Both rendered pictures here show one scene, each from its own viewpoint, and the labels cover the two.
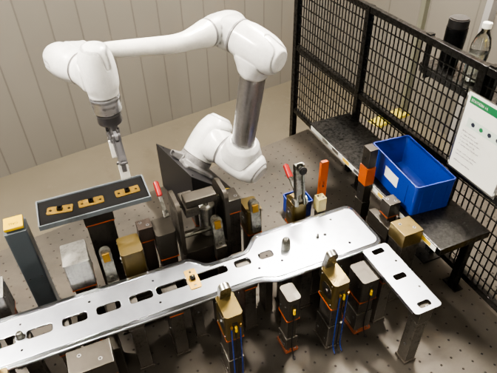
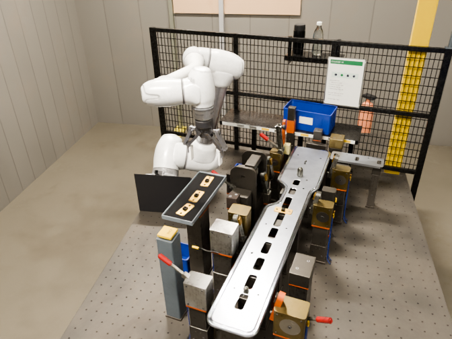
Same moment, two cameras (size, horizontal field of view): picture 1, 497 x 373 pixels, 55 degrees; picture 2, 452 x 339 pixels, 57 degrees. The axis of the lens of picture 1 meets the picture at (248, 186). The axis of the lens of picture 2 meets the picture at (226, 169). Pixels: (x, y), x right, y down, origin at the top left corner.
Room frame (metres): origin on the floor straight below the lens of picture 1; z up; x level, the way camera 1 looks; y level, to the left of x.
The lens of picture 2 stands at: (0.09, 1.50, 2.19)
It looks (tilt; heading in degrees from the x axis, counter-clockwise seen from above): 31 degrees down; 315
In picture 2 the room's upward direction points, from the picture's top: 1 degrees counter-clockwise
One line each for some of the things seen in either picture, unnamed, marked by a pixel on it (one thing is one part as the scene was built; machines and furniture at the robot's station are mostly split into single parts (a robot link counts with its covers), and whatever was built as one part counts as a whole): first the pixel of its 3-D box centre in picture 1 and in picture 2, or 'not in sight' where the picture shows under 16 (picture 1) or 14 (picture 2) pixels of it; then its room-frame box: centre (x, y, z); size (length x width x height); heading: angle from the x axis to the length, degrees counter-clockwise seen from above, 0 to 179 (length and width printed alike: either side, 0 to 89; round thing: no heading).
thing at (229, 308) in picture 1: (232, 342); (323, 233); (0.87, 0.06, 0.87); 0.12 x 0.07 x 0.35; 22
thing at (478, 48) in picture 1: (479, 51); (317, 38); (1.53, -0.80, 1.53); 0.07 x 0.07 x 0.20
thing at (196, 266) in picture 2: (108, 248); (199, 237); (1.24, 0.53, 0.92); 0.10 x 0.08 x 0.45; 112
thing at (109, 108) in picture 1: (106, 103); (203, 111); (1.28, 0.42, 1.51); 0.09 x 0.09 x 0.06
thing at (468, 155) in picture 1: (483, 143); (344, 82); (1.31, -0.79, 1.30); 0.23 x 0.02 x 0.31; 22
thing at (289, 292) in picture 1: (291, 323); (329, 212); (0.95, -0.13, 0.84); 0.10 x 0.05 x 0.29; 22
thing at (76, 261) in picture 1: (88, 291); (222, 263); (1.06, 0.56, 0.90); 0.13 x 0.08 x 0.41; 22
